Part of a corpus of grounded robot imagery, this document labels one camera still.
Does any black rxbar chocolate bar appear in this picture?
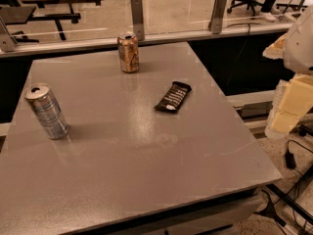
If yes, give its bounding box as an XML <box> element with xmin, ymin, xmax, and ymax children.
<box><xmin>155</xmin><ymin>81</ymin><xmax>192</xmax><ymax>114</ymax></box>

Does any metal bracket left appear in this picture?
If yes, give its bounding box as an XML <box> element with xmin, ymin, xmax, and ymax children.
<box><xmin>0</xmin><ymin>17</ymin><xmax>18</xmax><ymax>52</ymax></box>

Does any metal bracket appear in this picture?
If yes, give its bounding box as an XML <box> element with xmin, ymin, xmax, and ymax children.
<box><xmin>0</xmin><ymin>17</ymin><xmax>18</xmax><ymax>52</ymax></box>
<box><xmin>208</xmin><ymin>0</ymin><xmax>227</xmax><ymax>34</ymax></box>
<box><xmin>130</xmin><ymin>0</ymin><xmax>145</xmax><ymax>41</ymax></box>

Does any orange soda can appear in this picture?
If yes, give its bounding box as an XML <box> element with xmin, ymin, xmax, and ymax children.
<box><xmin>117</xmin><ymin>31</ymin><xmax>139</xmax><ymax>73</ymax></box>

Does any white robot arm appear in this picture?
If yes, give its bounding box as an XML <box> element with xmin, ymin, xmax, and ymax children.
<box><xmin>263</xmin><ymin>5</ymin><xmax>313</xmax><ymax>139</ymax></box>

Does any black power adapter cable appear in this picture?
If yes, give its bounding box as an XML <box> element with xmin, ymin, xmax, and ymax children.
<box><xmin>257</xmin><ymin>138</ymin><xmax>313</xmax><ymax>235</ymax></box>

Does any person leg white shoe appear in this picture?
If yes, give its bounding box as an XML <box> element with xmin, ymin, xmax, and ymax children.
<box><xmin>259</xmin><ymin>0</ymin><xmax>276</xmax><ymax>22</ymax></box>

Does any metal bracket centre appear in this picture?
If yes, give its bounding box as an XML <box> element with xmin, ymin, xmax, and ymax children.
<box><xmin>130</xmin><ymin>0</ymin><xmax>145</xmax><ymax>41</ymax></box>

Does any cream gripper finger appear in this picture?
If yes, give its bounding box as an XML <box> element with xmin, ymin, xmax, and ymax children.
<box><xmin>265</xmin><ymin>73</ymin><xmax>313</xmax><ymax>139</ymax></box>
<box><xmin>262</xmin><ymin>34</ymin><xmax>287</xmax><ymax>60</ymax></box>

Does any dark bench table left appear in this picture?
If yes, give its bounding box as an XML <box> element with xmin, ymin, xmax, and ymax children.
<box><xmin>0</xmin><ymin>6</ymin><xmax>81</xmax><ymax>40</ymax></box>

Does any metal bracket right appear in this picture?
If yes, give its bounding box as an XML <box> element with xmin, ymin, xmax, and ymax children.
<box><xmin>208</xmin><ymin>0</ymin><xmax>227</xmax><ymax>34</ymax></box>

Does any silver blue energy drink can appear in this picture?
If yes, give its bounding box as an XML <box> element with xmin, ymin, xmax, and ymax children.
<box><xmin>24</xmin><ymin>83</ymin><xmax>68</xmax><ymax>140</ymax></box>

